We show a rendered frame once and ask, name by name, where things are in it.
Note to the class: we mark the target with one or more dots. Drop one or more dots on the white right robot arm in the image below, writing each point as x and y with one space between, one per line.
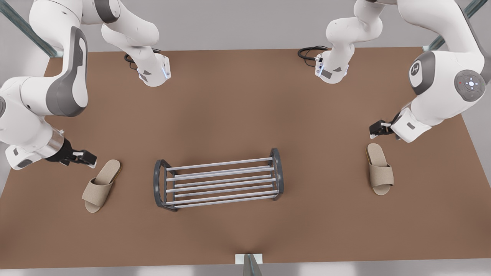
34 111

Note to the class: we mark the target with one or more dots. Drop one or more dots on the beige slipper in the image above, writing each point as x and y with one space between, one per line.
379 170
100 186

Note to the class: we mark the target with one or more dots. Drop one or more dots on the silver frame post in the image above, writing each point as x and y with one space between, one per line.
450 28
27 28
251 264

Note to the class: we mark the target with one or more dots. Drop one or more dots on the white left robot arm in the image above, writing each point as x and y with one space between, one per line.
441 76

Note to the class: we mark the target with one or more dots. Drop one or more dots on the grey metal shoe rack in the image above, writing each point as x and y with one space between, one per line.
218 179

